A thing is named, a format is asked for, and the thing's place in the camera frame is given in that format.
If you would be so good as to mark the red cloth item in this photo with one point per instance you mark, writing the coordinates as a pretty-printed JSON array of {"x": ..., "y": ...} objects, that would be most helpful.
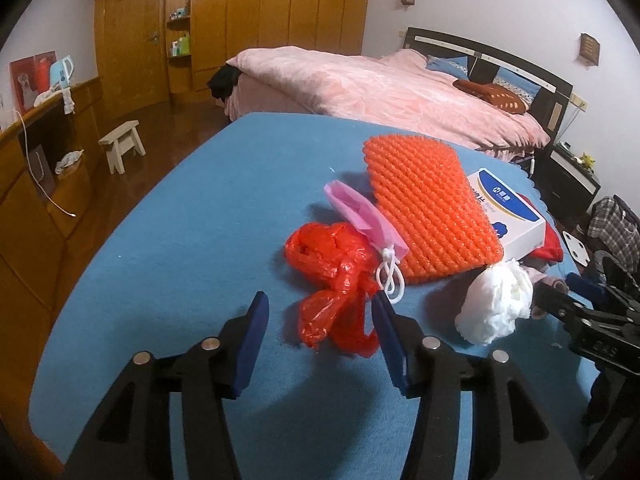
[{"x": 550, "y": 245}]

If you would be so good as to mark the dark nightstand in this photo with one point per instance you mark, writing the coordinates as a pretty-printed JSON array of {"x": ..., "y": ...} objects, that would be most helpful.
[{"x": 570, "y": 175}]

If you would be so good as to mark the red poster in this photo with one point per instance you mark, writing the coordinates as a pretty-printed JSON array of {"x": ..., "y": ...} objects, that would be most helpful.
[{"x": 25, "y": 80}]

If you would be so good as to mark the blue tablecloth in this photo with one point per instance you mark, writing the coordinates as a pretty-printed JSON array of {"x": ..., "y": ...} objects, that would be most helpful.
[{"x": 175, "y": 240}]

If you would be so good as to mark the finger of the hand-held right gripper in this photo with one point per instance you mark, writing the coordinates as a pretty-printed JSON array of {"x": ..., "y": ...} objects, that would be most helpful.
[
  {"x": 585, "y": 287},
  {"x": 555, "y": 302}
]

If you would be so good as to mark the wooden door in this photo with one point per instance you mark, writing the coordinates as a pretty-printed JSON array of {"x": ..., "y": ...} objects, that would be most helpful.
[{"x": 132, "y": 40}]

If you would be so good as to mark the blue pillow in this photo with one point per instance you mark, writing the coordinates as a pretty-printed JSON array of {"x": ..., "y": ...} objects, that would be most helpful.
[
  {"x": 447, "y": 65},
  {"x": 520, "y": 85}
]

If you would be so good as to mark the plaid cloth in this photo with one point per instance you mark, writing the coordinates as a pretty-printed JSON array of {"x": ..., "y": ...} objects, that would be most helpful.
[{"x": 617, "y": 230}]

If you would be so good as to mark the pale pink wrapper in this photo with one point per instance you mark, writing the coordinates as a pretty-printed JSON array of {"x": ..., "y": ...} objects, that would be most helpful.
[{"x": 550, "y": 282}]

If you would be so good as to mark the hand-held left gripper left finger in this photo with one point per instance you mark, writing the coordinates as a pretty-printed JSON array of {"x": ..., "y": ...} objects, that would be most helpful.
[{"x": 252, "y": 340}]

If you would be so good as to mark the light blue kettle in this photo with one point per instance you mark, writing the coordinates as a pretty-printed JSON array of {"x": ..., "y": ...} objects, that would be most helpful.
[{"x": 62, "y": 72}]

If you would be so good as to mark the wooden side cabinet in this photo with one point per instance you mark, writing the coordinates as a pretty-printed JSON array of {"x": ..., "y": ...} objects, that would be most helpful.
[{"x": 40, "y": 220}]

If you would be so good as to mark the pink face mask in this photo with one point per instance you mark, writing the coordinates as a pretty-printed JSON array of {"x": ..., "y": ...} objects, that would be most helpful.
[{"x": 360, "y": 215}]

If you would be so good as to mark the wooden corner shelf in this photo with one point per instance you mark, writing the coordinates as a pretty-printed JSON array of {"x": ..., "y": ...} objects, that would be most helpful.
[{"x": 180, "y": 25}]

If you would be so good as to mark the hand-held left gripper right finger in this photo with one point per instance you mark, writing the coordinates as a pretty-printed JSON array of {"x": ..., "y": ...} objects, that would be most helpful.
[{"x": 390, "y": 345}]

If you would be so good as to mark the black cloth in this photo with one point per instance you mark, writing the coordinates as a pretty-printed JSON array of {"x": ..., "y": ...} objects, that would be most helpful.
[{"x": 225, "y": 82}]

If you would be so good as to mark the white wooden stool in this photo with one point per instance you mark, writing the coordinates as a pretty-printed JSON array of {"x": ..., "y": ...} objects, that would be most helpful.
[{"x": 122, "y": 142}]

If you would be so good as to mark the white cloth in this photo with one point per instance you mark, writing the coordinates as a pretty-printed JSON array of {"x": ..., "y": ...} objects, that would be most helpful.
[
  {"x": 67, "y": 160},
  {"x": 52, "y": 96}
]

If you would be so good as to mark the red plastic bag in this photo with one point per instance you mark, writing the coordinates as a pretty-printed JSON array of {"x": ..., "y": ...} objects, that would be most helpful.
[{"x": 330, "y": 280}]

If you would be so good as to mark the brown patterned cushion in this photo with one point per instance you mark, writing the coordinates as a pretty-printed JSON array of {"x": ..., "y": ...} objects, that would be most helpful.
[{"x": 492, "y": 92}]

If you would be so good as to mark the wall socket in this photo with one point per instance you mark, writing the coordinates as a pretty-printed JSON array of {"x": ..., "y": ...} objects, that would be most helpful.
[{"x": 580, "y": 102}]

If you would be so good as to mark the wooden wardrobe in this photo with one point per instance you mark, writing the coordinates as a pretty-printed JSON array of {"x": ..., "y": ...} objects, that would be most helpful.
[{"x": 280, "y": 10}]

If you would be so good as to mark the yellow toy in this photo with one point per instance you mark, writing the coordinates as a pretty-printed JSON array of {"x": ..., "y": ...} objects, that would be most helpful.
[{"x": 587, "y": 160}]

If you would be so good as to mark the dark wooden bed frame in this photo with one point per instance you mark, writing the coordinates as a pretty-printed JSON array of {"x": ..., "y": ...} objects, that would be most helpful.
[{"x": 500, "y": 55}]

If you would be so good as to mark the bed with pink blanket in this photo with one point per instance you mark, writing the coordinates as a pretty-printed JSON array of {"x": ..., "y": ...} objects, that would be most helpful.
[{"x": 375, "y": 90}]

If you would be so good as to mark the white bathroom scale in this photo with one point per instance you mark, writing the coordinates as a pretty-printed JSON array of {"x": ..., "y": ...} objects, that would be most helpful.
[{"x": 575, "y": 250}]

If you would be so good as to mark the white and blue box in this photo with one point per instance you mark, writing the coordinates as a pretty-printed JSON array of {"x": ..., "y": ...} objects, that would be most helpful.
[{"x": 505, "y": 205}]

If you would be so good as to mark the grey paper bag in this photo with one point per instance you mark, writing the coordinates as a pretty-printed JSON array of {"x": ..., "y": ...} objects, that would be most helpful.
[{"x": 42, "y": 170}]

